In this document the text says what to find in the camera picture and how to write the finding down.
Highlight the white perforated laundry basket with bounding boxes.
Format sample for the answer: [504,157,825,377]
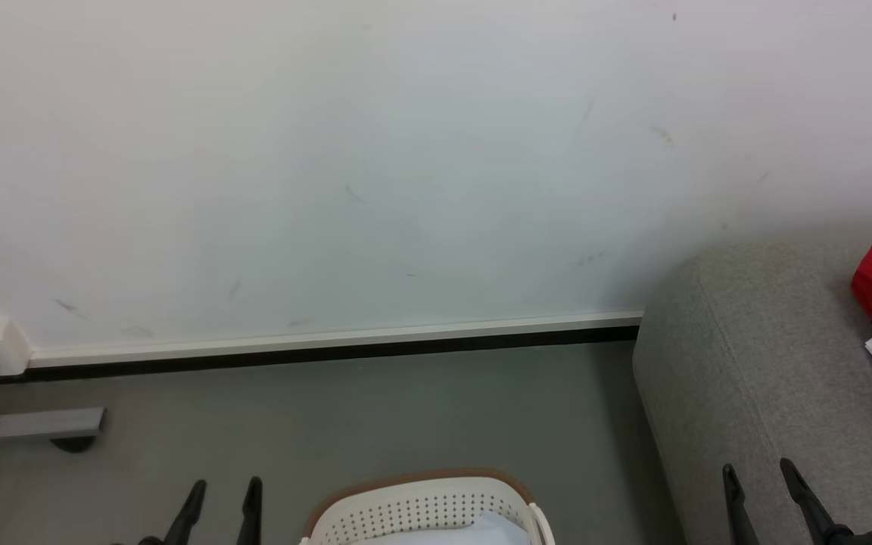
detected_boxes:
[299,469,557,545]

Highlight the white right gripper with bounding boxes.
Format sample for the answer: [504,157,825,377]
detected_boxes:
[721,457,872,545]

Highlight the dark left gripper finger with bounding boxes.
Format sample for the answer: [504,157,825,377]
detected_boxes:
[162,478,208,545]
[236,475,264,545]

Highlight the grey fabric sofa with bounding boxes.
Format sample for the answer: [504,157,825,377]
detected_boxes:
[631,240,872,545]

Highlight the white and black baseboard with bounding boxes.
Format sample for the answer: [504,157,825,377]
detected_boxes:
[0,310,646,384]

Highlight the grey metal foot bar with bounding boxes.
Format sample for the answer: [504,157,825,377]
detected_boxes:
[0,407,107,441]

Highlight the pale blue garment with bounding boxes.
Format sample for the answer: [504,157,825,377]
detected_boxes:
[359,510,533,545]

